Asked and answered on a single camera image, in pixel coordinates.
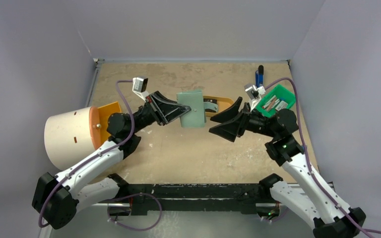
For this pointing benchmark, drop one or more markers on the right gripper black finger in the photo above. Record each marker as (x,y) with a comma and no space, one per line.
(228,113)
(228,127)

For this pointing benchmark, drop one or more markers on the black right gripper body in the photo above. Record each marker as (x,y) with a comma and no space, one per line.
(243,118)

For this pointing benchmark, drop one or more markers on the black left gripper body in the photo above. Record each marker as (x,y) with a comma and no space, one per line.
(153,106)

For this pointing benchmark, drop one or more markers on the black credit card stack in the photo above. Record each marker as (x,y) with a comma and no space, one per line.
(207,99)

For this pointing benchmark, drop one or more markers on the grey-green card holder wallet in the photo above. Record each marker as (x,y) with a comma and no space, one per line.
(196,117)

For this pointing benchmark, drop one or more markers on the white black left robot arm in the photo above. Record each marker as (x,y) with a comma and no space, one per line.
(122,142)

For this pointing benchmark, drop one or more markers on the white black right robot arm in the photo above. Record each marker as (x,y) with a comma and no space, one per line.
(325,212)

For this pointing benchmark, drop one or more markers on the tan oval tray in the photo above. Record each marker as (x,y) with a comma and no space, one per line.
(221,102)

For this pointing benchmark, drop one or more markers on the orange pencil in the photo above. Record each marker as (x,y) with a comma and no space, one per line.
(271,106)

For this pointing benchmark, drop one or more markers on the white red staple box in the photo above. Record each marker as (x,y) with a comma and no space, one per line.
(281,105)

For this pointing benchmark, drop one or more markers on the green plastic bin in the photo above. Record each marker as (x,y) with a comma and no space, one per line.
(279,92)

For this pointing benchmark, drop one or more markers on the yellow drawer box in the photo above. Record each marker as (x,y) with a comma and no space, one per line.
(104,113)

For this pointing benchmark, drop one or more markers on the white cylinder container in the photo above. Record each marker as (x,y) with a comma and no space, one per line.
(72,136)

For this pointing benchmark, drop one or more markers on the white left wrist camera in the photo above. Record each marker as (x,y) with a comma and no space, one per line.
(139,85)

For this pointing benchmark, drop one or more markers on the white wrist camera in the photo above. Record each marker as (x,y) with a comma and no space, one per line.
(255,94)
(139,85)

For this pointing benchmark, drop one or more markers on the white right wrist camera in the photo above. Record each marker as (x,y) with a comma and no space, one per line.
(255,94)

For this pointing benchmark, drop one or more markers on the black aluminium base frame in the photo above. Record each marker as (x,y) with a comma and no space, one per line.
(246,198)

